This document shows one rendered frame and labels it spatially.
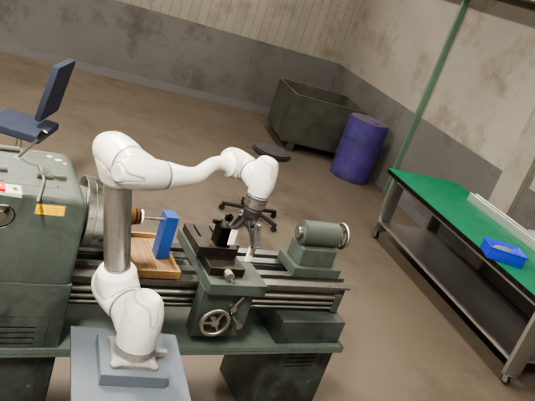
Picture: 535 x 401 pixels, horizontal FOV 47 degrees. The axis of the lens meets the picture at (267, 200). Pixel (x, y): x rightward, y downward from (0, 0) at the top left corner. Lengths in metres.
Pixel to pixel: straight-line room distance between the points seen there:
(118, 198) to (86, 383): 0.68
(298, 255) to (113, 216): 1.30
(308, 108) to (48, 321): 6.23
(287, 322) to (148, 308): 1.11
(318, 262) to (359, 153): 4.87
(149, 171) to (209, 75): 7.85
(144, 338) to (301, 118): 6.43
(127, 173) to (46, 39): 7.59
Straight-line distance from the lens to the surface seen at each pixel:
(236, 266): 2.97
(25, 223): 2.55
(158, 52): 9.65
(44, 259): 2.64
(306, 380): 3.63
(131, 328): 2.37
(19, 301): 2.74
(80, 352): 2.57
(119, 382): 2.44
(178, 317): 3.28
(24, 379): 3.01
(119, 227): 2.32
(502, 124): 6.95
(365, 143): 8.10
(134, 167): 2.04
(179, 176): 2.14
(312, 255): 3.31
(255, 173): 2.40
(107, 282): 2.45
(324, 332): 3.44
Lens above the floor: 2.33
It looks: 21 degrees down
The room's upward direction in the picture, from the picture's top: 19 degrees clockwise
